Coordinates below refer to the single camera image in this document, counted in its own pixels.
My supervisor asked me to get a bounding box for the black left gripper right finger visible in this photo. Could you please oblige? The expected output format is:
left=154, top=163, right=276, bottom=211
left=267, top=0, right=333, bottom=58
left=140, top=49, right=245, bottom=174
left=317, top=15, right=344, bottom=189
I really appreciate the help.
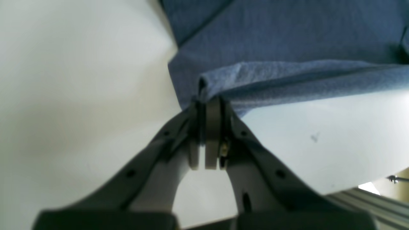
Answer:
left=204, top=97, right=377, bottom=230

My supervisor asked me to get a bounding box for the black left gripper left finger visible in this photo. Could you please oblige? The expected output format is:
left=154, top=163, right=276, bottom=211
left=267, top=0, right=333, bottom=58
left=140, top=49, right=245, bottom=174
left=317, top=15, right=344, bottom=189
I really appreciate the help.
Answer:
left=33, top=100, right=202, bottom=230

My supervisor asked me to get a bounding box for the dark blue t-shirt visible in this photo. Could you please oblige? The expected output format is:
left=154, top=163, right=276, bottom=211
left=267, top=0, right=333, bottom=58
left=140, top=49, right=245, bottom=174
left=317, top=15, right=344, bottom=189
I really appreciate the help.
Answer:
left=160, top=0, right=408, bottom=114

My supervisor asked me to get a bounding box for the aluminium frame rail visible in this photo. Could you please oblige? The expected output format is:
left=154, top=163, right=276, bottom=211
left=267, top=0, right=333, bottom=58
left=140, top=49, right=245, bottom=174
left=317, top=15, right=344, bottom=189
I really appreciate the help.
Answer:
left=326, top=188, right=409, bottom=230

